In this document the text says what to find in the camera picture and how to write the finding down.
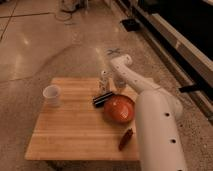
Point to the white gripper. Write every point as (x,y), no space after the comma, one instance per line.
(119,82)

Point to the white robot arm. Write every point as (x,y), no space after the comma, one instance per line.
(156,112)

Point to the small white bottle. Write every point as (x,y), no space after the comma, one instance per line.
(104,82)

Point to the red chili pepper toy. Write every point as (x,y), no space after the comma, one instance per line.
(125,139)

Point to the black floor box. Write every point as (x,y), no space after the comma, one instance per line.
(130,24)

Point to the wooden table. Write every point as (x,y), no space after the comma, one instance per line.
(76,130)

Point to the white plastic cup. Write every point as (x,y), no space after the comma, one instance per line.
(52,95)

